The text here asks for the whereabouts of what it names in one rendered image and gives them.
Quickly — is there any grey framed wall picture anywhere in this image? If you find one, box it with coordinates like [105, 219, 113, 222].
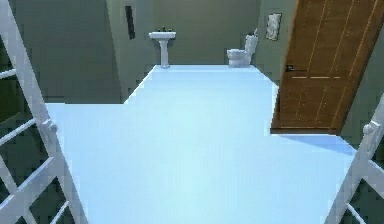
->
[265, 12, 283, 42]

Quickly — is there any black door handle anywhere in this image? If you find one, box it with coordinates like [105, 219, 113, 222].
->
[285, 64, 307, 73]

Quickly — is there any brown wooden room door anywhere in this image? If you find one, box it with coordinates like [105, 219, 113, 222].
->
[270, 0, 384, 136]

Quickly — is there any white pedestal sink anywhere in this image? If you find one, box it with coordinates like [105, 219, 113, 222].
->
[148, 30, 177, 69]

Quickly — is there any black wall panel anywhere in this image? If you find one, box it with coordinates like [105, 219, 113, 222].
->
[124, 5, 136, 41]

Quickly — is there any white toilet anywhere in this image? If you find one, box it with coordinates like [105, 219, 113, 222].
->
[226, 34, 259, 69]

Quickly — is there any white railing frame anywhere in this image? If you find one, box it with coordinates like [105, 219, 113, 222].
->
[323, 94, 384, 224]
[0, 0, 89, 224]

